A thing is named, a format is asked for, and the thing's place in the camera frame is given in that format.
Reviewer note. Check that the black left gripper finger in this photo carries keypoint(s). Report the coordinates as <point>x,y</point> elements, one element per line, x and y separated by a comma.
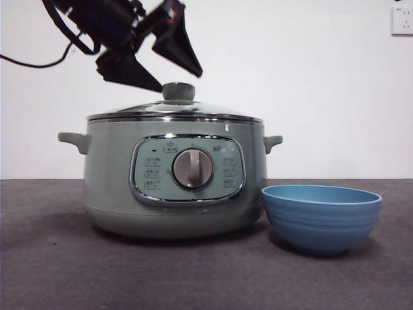
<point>127,72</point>
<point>180,48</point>

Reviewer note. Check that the glass lid with green knob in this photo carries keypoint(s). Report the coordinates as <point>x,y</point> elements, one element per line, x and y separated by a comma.
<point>177,92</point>

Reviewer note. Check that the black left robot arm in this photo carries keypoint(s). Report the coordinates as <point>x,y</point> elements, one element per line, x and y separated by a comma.
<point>106,22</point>

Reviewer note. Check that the pale green electric steamer pot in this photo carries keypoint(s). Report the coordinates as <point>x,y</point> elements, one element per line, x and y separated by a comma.
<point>109,181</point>

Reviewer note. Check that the blue ribbed bowl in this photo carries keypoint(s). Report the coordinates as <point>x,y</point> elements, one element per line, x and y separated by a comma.
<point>319,223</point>

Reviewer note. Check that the white wall socket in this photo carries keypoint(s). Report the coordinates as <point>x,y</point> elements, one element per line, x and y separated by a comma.
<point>403,21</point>

